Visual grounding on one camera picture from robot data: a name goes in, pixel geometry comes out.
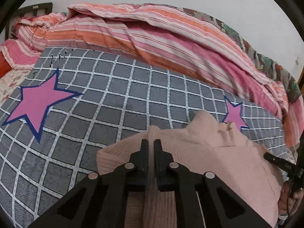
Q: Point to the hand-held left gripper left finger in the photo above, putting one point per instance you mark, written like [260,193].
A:
[143,152]

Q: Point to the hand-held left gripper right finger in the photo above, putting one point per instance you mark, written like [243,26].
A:
[158,152]

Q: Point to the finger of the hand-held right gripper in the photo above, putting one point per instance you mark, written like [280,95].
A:
[276,162]

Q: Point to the pink knit sweater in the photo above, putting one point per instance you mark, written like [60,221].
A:
[213,152]

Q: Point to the person's right hand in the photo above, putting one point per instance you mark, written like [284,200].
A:
[286,201]

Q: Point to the grey checked star blanket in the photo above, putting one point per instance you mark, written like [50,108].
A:
[106,99]

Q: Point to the pink orange striped quilt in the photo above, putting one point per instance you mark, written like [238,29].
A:
[166,33]

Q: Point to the floral bedsheet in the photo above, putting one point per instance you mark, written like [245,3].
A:
[11,83]

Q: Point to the red pillow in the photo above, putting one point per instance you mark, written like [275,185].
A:
[3,64]

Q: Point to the dark wooden headboard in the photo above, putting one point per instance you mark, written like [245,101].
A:
[35,7]

